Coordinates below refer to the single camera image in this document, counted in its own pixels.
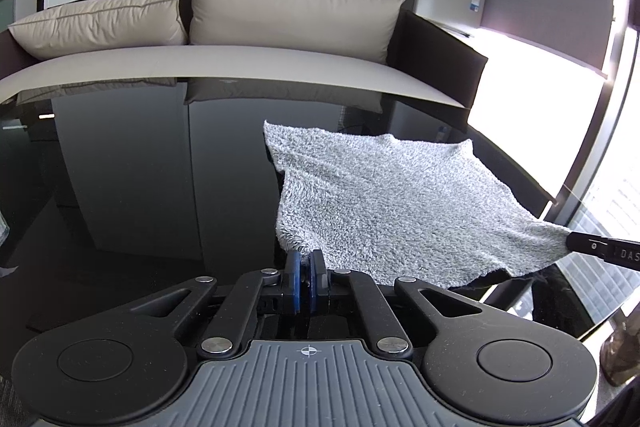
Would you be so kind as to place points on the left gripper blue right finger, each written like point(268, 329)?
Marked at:
point(317, 281)

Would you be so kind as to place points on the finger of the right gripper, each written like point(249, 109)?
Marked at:
point(582, 243)

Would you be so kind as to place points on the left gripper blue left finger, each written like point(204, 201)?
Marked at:
point(290, 283)

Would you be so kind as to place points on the grey terry towel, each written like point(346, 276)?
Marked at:
point(398, 208)

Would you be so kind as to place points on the beige and brown sofa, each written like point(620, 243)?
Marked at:
point(423, 62)

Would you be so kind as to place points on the beige large back cushion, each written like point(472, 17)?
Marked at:
point(354, 28)

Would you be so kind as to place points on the beige left cushion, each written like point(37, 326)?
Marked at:
point(95, 25)

